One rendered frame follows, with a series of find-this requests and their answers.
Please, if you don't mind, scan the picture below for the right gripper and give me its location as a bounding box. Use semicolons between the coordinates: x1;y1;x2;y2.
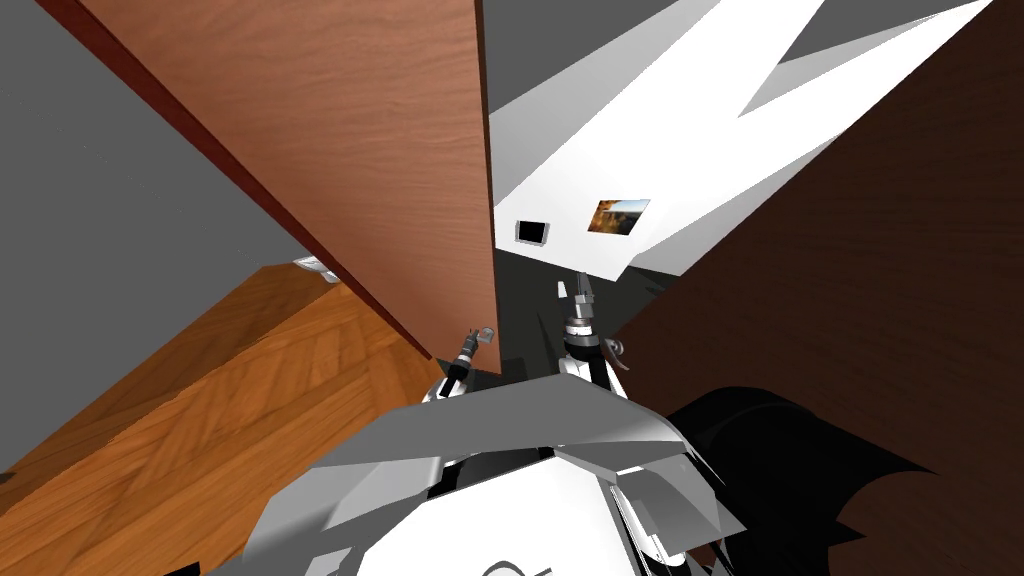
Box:
556;271;598;322

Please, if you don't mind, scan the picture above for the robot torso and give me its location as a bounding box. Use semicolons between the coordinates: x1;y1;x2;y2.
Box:
203;374;749;576

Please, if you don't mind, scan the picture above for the reddish brown door leaf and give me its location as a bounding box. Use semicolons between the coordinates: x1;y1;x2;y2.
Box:
35;0;504;376

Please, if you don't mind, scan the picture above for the dark brown door leaf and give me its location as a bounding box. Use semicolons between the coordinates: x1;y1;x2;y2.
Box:
611;0;1024;576

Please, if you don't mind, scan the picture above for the landscape picture on wall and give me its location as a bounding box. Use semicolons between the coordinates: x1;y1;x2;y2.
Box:
587;198;652;238

